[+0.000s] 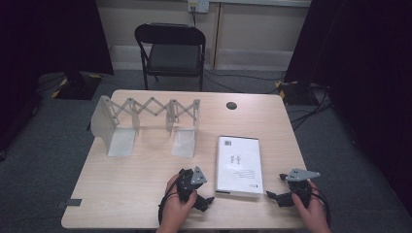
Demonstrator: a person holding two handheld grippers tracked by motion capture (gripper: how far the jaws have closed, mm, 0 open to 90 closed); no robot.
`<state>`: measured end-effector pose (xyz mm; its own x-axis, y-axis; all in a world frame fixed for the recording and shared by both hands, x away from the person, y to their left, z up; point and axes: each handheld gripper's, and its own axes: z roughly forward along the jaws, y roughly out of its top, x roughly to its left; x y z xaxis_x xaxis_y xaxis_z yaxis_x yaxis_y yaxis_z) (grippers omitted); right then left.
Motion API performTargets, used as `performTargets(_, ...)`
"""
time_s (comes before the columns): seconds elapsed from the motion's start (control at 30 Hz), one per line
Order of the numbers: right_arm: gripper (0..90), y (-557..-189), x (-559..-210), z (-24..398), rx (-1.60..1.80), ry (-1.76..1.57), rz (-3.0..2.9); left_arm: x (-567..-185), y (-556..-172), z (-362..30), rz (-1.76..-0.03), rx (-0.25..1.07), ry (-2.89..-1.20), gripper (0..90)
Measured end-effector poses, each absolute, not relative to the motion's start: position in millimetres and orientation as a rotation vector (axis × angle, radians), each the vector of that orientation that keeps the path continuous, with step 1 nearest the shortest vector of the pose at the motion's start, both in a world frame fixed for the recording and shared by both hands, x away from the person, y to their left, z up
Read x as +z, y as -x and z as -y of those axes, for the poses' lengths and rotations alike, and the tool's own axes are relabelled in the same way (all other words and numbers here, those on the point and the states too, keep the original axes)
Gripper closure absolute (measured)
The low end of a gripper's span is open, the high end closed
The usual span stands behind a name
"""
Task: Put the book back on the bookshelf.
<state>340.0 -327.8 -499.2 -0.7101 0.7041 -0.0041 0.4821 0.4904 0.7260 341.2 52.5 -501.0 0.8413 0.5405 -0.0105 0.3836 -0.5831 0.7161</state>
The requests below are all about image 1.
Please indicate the black folding chair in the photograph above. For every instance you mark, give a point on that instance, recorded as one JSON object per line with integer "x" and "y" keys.
{"x": 173, "y": 58}

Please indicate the grey tape strip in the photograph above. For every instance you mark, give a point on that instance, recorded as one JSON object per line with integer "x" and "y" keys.
{"x": 69, "y": 203}

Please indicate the white expandable book rack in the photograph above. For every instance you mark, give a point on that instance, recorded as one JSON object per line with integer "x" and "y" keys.
{"x": 103, "y": 126}

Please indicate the person's right hand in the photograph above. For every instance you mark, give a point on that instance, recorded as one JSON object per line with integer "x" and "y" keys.
{"x": 314, "y": 213}

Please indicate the black curtain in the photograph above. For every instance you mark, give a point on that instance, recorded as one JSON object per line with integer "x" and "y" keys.
{"x": 48, "y": 35}
{"x": 366, "y": 81}

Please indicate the black stand base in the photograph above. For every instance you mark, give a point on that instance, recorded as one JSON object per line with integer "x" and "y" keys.
{"x": 77, "y": 89}
{"x": 298, "y": 93}

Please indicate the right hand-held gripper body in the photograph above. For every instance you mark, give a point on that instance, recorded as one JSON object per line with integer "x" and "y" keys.
{"x": 299, "y": 187}

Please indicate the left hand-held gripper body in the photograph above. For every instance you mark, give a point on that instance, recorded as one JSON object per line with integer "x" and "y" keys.
{"x": 185, "y": 186}

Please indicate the white book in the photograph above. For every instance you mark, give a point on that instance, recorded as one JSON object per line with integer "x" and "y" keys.
{"x": 239, "y": 165}

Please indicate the person's left hand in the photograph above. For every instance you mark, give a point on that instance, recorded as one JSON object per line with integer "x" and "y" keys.
{"x": 173, "y": 210}

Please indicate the white wall socket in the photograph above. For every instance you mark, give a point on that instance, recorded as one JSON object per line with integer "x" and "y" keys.
{"x": 198, "y": 5}

